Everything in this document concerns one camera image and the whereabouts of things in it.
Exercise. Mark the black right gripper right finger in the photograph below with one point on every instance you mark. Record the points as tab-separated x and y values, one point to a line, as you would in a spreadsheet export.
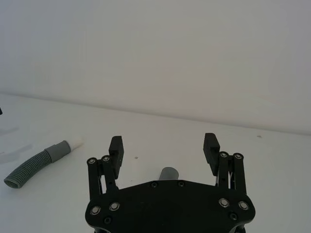
212	155

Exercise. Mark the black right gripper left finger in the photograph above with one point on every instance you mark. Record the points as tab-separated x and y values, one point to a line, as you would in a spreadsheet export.
114	167

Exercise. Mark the grey plastic tube end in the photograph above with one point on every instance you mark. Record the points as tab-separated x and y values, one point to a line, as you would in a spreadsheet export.
168	173

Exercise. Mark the white table cloth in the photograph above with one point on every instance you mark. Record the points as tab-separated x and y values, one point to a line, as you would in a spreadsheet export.
267	182

